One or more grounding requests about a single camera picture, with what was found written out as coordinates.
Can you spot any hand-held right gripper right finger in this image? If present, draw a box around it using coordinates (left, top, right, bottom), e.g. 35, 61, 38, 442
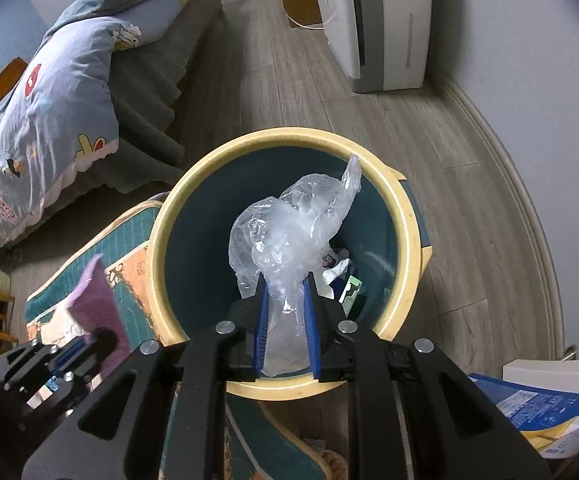
302, 271, 553, 480

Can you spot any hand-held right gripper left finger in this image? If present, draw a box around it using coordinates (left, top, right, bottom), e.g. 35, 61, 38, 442
22, 272, 270, 480

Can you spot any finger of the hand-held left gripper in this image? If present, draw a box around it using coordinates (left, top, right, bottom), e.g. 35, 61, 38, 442
87, 327, 135, 392
44, 337, 93, 381

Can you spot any pale green carton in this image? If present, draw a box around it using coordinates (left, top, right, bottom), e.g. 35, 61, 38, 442
341, 275, 366, 319

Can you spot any purple cloth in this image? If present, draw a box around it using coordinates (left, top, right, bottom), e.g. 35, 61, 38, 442
67, 255, 133, 361

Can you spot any white tissue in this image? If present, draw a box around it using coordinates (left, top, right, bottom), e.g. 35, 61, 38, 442
322, 255, 353, 294

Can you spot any clear plastic bag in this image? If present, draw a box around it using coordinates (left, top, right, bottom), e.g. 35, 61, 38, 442
228, 155, 363, 379

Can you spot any teal bin with yellow rim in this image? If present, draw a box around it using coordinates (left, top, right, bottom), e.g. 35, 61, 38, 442
147, 128, 433, 402

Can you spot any teal orange quilted mat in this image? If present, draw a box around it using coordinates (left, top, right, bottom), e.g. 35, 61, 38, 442
24, 192, 331, 480

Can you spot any beige slipper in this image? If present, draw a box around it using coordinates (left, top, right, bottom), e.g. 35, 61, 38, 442
301, 437, 351, 480

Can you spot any blue white carton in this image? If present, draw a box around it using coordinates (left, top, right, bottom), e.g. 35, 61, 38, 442
467, 372, 579, 461

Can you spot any grey bed skirt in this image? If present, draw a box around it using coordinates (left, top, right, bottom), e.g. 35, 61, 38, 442
104, 0, 225, 194

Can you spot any pale cardboard box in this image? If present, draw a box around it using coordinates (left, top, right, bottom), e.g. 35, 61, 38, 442
502, 356, 579, 402

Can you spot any bed with blue cartoon quilt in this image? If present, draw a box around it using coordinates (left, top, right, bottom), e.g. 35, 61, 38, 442
0, 0, 201, 254

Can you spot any white air purifier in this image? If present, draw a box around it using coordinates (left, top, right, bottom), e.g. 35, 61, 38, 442
308, 0, 433, 94

